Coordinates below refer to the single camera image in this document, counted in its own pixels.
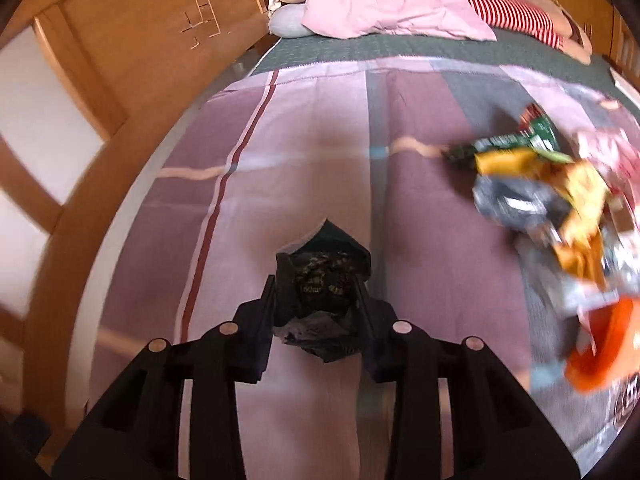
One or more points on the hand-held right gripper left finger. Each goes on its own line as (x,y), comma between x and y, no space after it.
(255,330)

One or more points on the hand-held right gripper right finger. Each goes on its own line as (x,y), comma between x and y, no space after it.
(370,330)

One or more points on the black wrapper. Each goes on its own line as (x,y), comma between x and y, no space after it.
(320,280)

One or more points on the pink patchwork blanket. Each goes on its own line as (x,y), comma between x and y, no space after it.
(310,160)

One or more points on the grey snack wrapper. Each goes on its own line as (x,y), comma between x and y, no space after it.
(500,200)

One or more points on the silver foil wrapper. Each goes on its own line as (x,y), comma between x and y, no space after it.
(575,295)

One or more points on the dark green wrapper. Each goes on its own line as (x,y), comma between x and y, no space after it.
(480,146)

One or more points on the orange snack wrapper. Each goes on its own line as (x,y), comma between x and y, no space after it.
(610,345)

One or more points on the yellow snack wrapper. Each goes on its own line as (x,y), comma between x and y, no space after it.
(580,195)

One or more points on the dark green bed sheet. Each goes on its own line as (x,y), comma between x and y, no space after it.
(400,47)

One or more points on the pink snack wrapper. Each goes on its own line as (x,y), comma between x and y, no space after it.
(605,152)

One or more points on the grey pillow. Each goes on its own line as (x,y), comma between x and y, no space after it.
(287,22)

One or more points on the wooden door with glass panes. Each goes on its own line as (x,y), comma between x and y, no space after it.
(140,35)

